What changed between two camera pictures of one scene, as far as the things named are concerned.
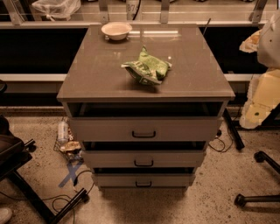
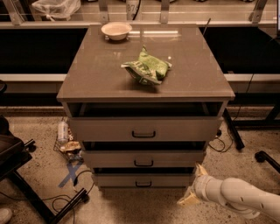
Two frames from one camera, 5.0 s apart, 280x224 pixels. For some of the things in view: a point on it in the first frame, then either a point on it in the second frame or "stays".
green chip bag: (148, 68) stays
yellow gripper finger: (250, 45) → (199, 171)
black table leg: (234, 129) stays
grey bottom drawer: (144, 177) stays
